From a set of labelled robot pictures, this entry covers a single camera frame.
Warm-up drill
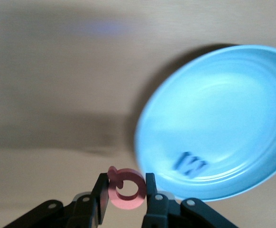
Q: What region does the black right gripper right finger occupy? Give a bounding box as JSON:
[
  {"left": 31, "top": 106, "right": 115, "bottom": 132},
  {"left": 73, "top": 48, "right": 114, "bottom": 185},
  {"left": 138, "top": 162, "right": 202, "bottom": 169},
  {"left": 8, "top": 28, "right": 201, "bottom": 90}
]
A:
[{"left": 141, "top": 172, "right": 175, "bottom": 228}]

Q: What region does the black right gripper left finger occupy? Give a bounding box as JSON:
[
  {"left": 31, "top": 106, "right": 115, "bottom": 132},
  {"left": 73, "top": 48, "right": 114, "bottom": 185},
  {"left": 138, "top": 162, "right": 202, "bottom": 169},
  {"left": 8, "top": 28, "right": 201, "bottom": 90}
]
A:
[{"left": 64, "top": 173, "right": 110, "bottom": 228}]

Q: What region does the pink foam letter Q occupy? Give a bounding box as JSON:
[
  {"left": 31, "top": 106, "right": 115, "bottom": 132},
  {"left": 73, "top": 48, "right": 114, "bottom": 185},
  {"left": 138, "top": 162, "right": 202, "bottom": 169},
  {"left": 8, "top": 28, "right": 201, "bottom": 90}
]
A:
[{"left": 107, "top": 166, "right": 148, "bottom": 211}]

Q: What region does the blue plate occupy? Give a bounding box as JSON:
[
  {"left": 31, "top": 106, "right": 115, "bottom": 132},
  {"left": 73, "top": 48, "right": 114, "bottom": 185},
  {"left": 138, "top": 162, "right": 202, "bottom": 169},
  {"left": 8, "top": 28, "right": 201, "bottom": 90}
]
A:
[{"left": 134, "top": 45, "right": 276, "bottom": 202}]

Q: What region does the blue foam uppercase M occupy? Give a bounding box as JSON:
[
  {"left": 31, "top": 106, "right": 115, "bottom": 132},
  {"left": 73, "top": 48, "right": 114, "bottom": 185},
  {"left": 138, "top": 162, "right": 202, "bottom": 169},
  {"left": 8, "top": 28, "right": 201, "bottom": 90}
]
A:
[{"left": 175, "top": 152, "right": 209, "bottom": 179}]

